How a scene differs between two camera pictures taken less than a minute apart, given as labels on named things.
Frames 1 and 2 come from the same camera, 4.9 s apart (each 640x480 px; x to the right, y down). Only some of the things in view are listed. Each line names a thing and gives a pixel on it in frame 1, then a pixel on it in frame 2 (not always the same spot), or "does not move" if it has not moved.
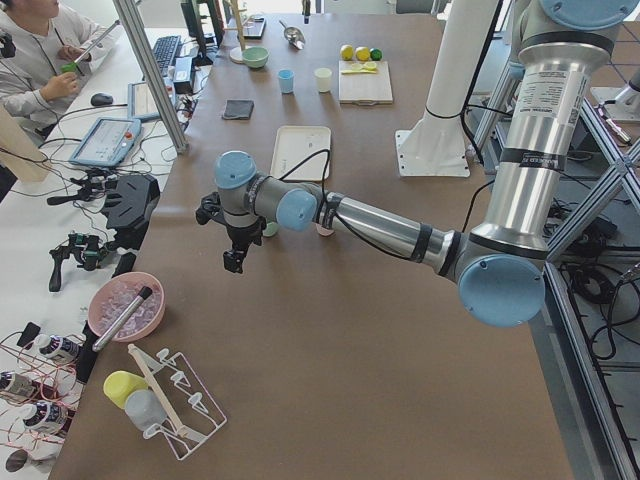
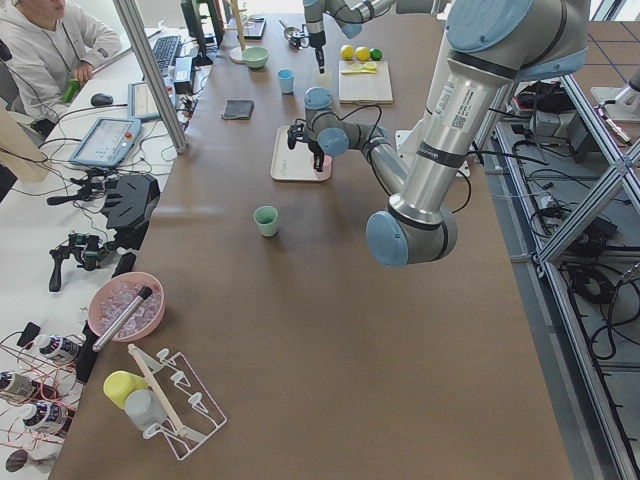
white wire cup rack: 191,415 does not move
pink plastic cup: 324,231 to 327,163
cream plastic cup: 323,78 does not move
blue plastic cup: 286,80 does not move
